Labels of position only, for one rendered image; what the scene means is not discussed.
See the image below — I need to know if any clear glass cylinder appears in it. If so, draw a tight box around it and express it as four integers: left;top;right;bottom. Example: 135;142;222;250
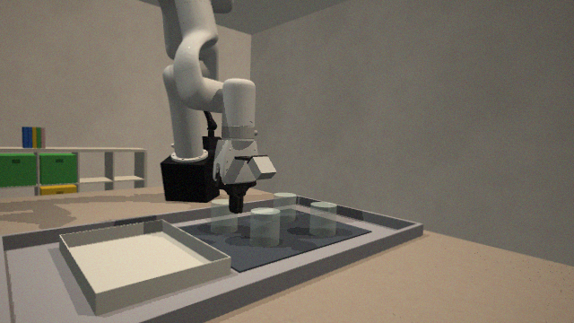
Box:
309;202;337;237
211;199;238;234
249;207;281;248
274;193;297;222

